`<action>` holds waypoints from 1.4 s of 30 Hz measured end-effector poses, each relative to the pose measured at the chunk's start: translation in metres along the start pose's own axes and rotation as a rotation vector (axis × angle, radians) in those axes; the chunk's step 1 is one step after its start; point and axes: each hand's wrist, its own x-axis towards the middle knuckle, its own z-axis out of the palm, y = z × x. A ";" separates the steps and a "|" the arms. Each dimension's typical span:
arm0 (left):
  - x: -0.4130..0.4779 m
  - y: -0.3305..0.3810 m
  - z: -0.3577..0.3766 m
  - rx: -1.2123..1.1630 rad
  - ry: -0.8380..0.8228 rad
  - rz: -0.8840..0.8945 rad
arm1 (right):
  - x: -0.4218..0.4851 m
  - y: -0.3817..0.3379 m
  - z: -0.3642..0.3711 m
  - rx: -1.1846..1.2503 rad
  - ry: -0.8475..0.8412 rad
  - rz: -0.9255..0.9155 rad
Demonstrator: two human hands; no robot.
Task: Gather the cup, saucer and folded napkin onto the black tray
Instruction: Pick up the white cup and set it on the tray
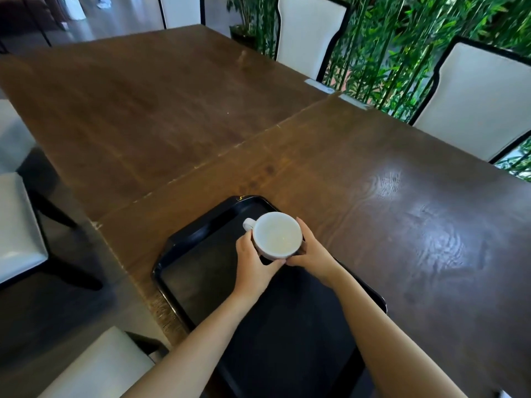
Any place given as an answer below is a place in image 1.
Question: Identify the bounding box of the person's left hand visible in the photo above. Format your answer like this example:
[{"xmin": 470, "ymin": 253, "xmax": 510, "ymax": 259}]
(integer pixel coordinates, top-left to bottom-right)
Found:
[{"xmin": 232, "ymin": 229, "xmax": 288, "ymax": 305}]

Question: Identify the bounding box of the person's right hand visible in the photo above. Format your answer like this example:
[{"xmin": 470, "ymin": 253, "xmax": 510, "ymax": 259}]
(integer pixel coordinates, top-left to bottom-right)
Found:
[{"xmin": 286, "ymin": 217, "xmax": 346, "ymax": 289}]

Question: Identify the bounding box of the white cup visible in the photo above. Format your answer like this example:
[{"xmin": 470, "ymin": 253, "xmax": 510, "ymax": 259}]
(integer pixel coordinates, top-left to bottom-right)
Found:
[{"xmin": 242, "ymin": 211, "xmax": 304, "ymax": 261}]

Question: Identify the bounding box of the black tray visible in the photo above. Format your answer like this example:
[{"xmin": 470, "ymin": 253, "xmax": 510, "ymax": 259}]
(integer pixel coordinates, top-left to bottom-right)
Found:
[{"xmin": 151, "ymin": 195, "xmax": 388, "ymax": 398}]

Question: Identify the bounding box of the person's left forearm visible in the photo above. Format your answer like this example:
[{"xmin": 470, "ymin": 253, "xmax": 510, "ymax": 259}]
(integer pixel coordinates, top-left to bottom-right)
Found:
[{"xmin": 122, "ymin": 292, "xmax": 266, "ymax": 398}]

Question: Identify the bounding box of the person's right forearm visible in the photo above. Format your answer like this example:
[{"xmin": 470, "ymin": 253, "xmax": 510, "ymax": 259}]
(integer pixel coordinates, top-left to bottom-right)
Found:
[{"xmin": 325, "ymin": 269, "xmax": 467, "ymax": 398}]

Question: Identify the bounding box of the white black-framed chair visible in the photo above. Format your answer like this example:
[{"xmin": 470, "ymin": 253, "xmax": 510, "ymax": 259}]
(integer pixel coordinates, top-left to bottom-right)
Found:
[
  {"xmin": 0, "ymin": 171, "xmax": 105, "ymax": 293},
  {"xmin": 37, "ymin": 326, "xmax": 171, "ymax": 398},
  {"xmin": 274, "ymin": 0, "xmax": 352, "ymax": 83},
  {"xmin": 157, "ymin": 0, "xmax": 206, "ymax": 30},
  {"xmin": 408, "ymin": 35, "xmax": 531, "ymax": 164}
]

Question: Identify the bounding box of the green bamboo screen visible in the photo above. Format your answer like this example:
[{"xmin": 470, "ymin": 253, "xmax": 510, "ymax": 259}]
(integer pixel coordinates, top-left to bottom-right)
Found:
[{"xmin": 253, "ymin": 0, "xmax": 531, "ymax": 183}]

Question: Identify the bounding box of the potted green plant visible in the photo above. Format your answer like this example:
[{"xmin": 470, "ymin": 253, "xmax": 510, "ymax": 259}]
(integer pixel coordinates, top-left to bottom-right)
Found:
[{"xmin": 226, "ymin": 0, "xmax": 266, "ymax": 50}]

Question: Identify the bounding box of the dark furniture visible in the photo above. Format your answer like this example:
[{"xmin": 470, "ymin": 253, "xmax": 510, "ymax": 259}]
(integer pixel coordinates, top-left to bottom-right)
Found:
[{"xmin": 0, "ymin": 0, "xmax": 69, "ymax": 48}]

